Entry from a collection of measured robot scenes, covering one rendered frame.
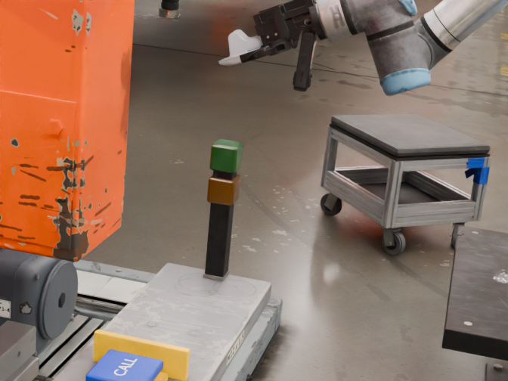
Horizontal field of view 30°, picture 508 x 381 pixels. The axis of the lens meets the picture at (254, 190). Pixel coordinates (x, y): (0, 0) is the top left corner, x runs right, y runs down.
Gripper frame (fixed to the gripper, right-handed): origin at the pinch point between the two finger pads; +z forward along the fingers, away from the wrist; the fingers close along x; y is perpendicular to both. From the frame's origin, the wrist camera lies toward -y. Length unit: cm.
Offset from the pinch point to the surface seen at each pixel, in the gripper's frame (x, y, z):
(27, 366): 62, -26, 27
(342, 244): -96, -72, 9
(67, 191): 66, -3, 9
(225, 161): 48.1, -8.9, -7.0
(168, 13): -9.2, 12.6, 10.1
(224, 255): 48, -23, -2
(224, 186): 48, -12, -6
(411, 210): -94, -67, -15
